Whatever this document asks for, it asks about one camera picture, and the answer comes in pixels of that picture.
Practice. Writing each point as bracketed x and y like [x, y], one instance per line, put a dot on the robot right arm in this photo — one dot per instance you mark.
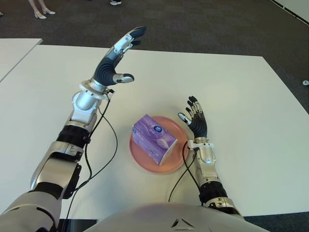
[208, 169]

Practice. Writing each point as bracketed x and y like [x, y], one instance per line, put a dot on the purple tissue paper pack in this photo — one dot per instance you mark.
[152, 137]

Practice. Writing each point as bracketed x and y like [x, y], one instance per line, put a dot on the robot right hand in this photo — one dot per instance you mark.
[199, 125]

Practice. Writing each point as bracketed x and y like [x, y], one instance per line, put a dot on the person in white heels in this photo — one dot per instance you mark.
[39, 15]

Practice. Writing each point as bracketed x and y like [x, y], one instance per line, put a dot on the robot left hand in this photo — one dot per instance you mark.
[106, 68]

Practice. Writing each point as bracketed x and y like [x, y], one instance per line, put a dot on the person in white sneakers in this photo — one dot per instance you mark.
[116, 2]

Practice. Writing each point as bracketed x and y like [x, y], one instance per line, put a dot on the silver robot torso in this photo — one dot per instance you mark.
[157, 217]

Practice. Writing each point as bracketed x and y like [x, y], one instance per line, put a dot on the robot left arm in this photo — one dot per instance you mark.
[60, 159]

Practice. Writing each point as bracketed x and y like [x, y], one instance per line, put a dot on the white side table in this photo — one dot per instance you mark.
[14, 53]

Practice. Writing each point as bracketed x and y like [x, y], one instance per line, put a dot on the pink round plate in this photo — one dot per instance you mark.
[173, 162]

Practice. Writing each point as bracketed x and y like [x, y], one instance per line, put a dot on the white round controller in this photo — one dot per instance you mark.
[306, 82]

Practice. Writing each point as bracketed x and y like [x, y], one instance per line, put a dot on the white table with dark edge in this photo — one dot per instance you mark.
[297, 7]

